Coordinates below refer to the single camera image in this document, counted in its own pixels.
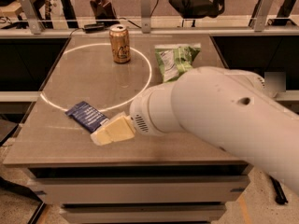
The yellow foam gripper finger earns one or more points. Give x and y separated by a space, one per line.
120 128
100 136

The blue rxbar blueberry wrapper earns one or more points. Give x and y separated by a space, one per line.
87 116

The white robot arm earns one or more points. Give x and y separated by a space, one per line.
225 108

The green jalapeno chip bag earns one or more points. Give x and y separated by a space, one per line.
175 59

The grey cabinet upper drawer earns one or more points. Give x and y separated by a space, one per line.
196 189

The grey cabinet drawer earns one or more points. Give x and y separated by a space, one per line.
143 214
196 189

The grey cabinet lower drawer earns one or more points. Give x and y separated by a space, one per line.
143 214

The gold soda can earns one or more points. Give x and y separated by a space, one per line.
120 43

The black device on ledge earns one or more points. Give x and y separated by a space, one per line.
91 28

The black office chair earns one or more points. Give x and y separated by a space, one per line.
198 9

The black floor bar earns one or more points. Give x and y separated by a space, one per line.
280 195

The middle metal rail bracket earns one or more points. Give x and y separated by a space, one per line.
145 16

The metal rail bracket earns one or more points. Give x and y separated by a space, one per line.
145 16
35 26
260 17

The left metal rail bracket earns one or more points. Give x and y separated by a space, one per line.
35 26

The right metal rail bracket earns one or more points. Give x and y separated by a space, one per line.
260 17

